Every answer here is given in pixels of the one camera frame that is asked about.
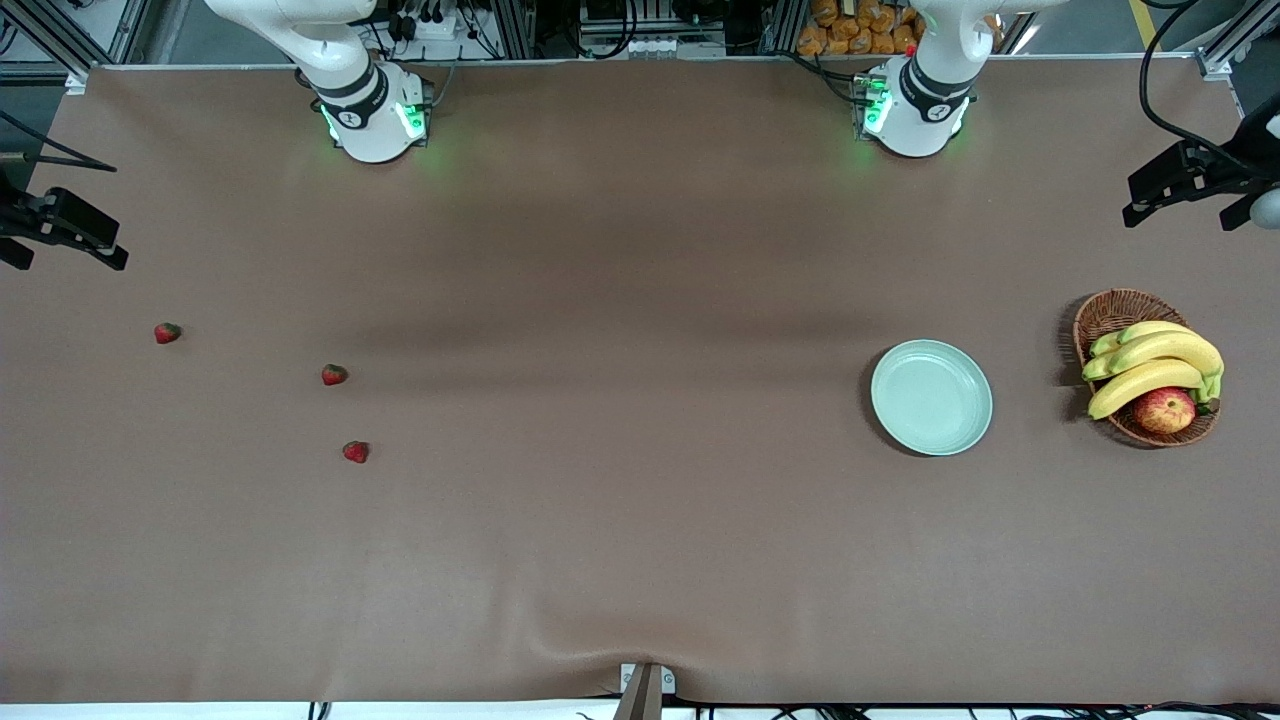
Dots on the aluminium frame profile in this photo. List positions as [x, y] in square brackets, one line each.
[55, 40]
[1235, 45]

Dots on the brown wicker basket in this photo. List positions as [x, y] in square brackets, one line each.
[1118, 310]

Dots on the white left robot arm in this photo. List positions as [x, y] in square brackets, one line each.
[915, 115]

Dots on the red apple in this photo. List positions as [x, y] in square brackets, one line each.
[1164, 411]

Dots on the white power strip with plugs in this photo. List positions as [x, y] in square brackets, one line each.
[430, 25]

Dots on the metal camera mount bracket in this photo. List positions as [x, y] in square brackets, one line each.
[645, 690]

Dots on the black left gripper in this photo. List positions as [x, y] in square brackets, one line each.
[1222, 166]

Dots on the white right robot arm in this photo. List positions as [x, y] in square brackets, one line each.
[370, 115]

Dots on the brown table cloth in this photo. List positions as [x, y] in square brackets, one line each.
[640, 300]

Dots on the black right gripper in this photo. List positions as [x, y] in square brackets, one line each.
[12, 218]

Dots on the red strawberry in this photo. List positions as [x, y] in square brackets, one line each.
[167, 333]
[334, 375]
[355, 452]

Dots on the yellow banana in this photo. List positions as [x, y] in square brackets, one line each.
[1165, 350]
[1140, 382]
[1150, 329]

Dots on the pile of orange bread rolls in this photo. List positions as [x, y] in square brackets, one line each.
[860, 25]

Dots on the pale green round plate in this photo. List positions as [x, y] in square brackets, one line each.
[931, 397]

